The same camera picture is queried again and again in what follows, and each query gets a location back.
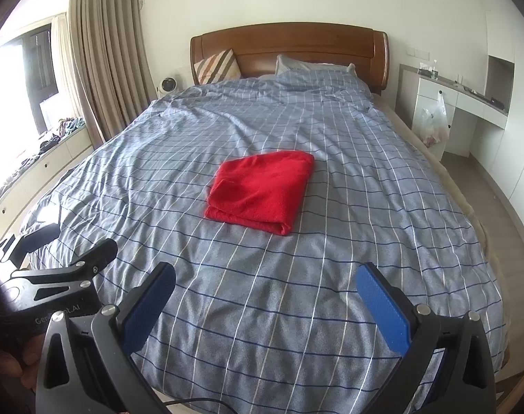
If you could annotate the pile of clothes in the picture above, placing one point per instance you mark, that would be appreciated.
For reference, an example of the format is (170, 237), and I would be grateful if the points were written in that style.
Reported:
(55, 133)

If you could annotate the striped cushion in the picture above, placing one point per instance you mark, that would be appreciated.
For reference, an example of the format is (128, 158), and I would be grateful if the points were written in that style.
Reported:
(216, 69)

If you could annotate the small white fan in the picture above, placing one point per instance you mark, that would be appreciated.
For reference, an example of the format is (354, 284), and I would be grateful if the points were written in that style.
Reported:
(168, 87)

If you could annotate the light blue pillow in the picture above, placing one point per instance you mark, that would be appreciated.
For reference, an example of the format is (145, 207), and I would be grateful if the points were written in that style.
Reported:
(296, 65)

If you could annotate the white built-in wardrobe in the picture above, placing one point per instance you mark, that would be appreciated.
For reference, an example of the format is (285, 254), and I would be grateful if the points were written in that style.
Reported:
(520, 138)

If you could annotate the person's left hand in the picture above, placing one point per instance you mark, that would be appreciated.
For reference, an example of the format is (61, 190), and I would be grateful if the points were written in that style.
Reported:
(7, 358)

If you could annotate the white desk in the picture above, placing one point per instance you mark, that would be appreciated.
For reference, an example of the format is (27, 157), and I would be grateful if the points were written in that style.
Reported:
(430, 90)

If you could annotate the small bottles on desk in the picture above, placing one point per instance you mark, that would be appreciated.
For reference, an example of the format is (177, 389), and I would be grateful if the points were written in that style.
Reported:
(430, 70)

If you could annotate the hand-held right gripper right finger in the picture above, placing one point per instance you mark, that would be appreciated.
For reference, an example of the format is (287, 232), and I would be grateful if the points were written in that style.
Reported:
(387, 310)

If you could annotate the beige curtain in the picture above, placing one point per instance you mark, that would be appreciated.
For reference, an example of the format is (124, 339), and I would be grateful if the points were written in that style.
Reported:
(107, 73)

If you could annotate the window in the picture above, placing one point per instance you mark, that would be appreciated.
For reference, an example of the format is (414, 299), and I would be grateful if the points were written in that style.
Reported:
(35, 73)

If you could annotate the wooden headboard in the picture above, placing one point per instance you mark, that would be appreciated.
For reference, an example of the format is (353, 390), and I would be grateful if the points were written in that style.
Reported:
(288, 47)

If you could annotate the red sweater with white rabbit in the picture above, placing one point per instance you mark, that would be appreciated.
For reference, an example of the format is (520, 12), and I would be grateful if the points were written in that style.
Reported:
(257, 189)

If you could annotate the white window seat cabinet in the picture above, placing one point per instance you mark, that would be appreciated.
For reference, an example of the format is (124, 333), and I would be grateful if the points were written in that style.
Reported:
(51, 161)

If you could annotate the white plastic bag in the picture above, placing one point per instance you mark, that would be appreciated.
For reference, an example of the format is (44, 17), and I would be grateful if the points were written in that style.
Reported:
(434, 120)

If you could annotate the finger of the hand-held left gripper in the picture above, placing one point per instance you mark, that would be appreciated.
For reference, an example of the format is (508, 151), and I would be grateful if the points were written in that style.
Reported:
(100, 252)
(40, 239)

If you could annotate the blue checked duvet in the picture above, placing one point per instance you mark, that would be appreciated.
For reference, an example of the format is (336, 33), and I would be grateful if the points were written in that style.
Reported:
(288, 267)

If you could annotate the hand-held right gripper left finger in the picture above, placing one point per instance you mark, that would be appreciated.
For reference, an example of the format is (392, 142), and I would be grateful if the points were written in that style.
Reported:
(150, 306)

